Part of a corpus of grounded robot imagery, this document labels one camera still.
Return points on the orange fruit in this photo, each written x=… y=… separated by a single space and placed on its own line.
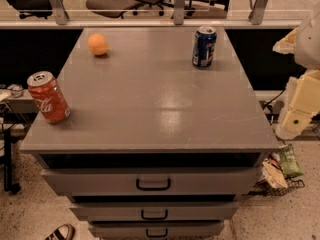
x=97 y=44

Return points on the blue pepsi can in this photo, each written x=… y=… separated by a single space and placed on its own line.
x=204 y=45

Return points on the drawer black handle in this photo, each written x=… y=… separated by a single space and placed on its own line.
x=152 y=185
x=154 y=215
x=156 y=233

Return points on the green snack bag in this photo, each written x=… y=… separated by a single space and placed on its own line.
x=289 y=164

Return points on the middle drawer black handle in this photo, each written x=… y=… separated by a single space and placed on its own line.
x=154 y=215

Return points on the black wire basket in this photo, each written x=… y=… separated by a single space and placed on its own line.
x=264 y=189

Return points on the striped sneaker shoe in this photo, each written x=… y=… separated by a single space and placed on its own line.
x=63 y=232

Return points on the brown office chair seat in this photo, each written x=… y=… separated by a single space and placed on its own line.
x=112 y=8

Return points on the grey drawer cabinet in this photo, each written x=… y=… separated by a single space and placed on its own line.
x=145 y=112

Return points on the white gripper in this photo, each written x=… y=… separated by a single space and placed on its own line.
x=309 y=47

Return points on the yellow snack packet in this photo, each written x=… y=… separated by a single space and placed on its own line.
x=274 y=177

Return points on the top drawer black handle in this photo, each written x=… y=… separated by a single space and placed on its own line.
x=152 y=185

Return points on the bottom drawer black handle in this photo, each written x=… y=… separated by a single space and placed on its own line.
x=156 y=233

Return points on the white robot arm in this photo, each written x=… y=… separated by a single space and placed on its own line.
x=307 y=50

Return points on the red coca-cola can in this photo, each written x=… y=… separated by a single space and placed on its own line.
x=45 y=91

